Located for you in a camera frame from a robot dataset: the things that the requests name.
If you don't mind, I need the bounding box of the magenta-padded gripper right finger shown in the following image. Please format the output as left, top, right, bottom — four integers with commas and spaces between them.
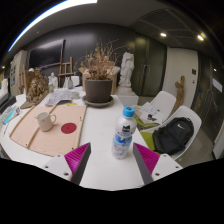
132, 142, 184, 185

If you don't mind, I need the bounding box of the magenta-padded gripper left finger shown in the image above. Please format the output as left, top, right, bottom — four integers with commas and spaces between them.
41, 142, 92, 185

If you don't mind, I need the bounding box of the white drink bottle blue cap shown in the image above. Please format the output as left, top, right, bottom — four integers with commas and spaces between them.
111, 105, 138, 160

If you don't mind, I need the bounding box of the tan wooden drawing board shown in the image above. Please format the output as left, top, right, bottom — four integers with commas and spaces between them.
9, 103, 88, 158

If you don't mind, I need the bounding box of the green seat cushion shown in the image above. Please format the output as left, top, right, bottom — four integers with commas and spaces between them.
139, 130, 157, 152

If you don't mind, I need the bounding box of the black backpack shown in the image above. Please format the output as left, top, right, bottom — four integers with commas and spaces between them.
152, 116, 195, 156

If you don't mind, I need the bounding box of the flat round red coaster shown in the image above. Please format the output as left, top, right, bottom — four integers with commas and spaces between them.
60, 122, 78, 135

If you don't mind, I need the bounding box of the white ceramic mug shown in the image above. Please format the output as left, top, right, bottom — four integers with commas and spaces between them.
35, 111, 57, 133

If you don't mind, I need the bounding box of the stack of white papers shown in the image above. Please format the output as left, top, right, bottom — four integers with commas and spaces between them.
133, 101, 164, 126

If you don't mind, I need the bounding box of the white plastic chair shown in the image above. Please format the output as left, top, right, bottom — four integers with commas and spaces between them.
146, 90, 177, 116
146, 105, 203, 161
63, 75, 81, 89

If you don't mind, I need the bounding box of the colourful printed book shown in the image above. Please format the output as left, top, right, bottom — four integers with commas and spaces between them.
1, 105, 21, 125

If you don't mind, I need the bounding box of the printed newspaper sheet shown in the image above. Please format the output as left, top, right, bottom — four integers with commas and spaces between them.
44, 89, 74, 107

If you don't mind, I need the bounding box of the wooden figure sculpture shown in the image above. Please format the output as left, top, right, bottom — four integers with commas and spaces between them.
173, 75, 186, 114

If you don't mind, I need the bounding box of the grey plant pot saucer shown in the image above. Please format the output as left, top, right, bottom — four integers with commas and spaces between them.
81, 94, 115, 109

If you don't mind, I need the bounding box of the pale green spray bottle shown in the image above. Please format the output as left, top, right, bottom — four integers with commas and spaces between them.
48, 79, 55, 94

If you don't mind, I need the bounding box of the dried plant in grey pot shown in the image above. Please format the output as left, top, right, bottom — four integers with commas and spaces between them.
75, 39, 121, 104

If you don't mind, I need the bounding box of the small white plaster figurine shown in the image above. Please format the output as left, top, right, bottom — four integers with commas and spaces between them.
49, 72, 59, 89

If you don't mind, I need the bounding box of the wooden easel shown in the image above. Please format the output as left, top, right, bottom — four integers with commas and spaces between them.
58, 56, 75, 88

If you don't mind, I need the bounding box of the dark double door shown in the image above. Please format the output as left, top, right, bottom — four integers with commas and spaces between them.
134, 36, 168, 98

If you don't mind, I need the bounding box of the pale cabinet with pictures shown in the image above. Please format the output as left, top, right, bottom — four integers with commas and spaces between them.
9, 49, 28, 98

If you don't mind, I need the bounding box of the white plaster torso statue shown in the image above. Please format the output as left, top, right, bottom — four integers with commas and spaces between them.
118, 51, 136, 88

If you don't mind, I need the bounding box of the long ceiling strip light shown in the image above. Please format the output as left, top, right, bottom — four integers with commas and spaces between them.
8, 0, 98, 53

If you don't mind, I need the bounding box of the black wall screen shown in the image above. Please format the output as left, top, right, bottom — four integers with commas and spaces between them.
28, 39, 66, 70

